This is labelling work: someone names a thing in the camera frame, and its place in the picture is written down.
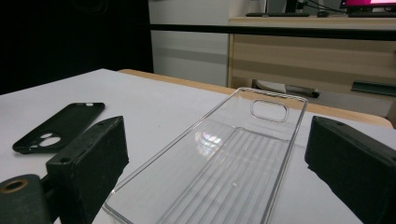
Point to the clear phone case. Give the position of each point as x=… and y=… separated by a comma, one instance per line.
x=218, y=174

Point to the black phone case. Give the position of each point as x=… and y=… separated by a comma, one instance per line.
x=67, y=123

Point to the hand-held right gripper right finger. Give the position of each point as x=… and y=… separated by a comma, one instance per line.
x=355, y=168

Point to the computer monitor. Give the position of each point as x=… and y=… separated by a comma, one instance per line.
x=370, y=2

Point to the black metal bar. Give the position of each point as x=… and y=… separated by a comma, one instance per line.
x=280, y=31

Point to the dark green bracket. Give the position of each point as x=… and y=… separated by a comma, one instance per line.
x=373, y=88

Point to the grey object under desk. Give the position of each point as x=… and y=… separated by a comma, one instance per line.
x=289, y=88

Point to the black keyboard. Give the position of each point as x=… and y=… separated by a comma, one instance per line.
x=372, y=14
x=277, y=14

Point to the black computer mouse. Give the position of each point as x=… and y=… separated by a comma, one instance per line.
x=322, y=14

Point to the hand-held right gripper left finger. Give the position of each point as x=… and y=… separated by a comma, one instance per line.
x=90, y=161

